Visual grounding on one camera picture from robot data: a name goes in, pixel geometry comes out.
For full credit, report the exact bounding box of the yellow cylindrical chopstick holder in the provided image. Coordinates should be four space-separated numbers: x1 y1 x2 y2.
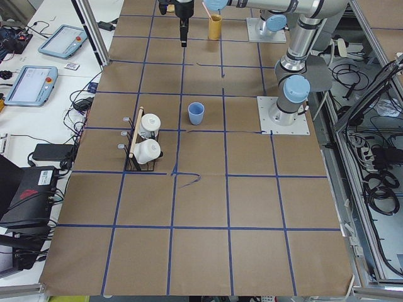
208 14 222 40

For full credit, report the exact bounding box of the teach pendant far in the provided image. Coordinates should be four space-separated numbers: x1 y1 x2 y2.
38 25 88 59

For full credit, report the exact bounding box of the black wire mug rack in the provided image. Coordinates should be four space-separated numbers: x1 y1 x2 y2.
118 106 164 172

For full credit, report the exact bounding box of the large black power brick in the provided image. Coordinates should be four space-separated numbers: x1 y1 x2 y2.
32 143 73 161

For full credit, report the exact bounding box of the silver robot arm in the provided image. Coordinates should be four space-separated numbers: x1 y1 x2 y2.
203 1 347 126
259 9 287 35

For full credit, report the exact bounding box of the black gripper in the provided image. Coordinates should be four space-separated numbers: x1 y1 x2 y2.
174 0 193 48

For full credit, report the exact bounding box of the teach pendant near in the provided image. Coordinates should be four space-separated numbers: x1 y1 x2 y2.
4 65 59 107

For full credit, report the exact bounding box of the white mug upper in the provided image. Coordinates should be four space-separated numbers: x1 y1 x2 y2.
139 113 161 139

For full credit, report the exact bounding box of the white mug lower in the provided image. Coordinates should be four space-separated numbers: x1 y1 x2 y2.
133 139 162 164

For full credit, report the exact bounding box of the teach pendant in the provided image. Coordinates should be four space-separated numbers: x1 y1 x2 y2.
4 65 59 107
38 25 88 59

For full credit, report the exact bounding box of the brown paper table cover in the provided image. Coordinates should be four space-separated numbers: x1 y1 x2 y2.
40 1 352 296

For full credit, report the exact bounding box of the light blue plastic cup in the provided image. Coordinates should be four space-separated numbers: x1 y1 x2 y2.
188 102 205 125

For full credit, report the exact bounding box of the white mug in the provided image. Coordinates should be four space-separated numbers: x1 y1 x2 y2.
133 139 162 164
139 113 161 139

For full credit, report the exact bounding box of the black computer box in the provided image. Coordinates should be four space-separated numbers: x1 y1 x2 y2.
1 156 58 229

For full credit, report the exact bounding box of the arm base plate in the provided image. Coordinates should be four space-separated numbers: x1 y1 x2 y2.
246 15 287 43
257 96 310 135

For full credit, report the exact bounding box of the wooden mug tree stand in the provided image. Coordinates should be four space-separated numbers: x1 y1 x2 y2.
167 0 175 13

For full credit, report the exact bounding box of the grey office chair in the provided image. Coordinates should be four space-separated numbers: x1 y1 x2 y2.
303 12 343 92

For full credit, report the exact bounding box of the pink chopstick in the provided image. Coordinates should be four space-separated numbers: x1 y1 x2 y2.
202 1 212 20

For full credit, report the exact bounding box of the black power adapter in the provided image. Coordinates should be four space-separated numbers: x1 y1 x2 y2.
98 21 115 31

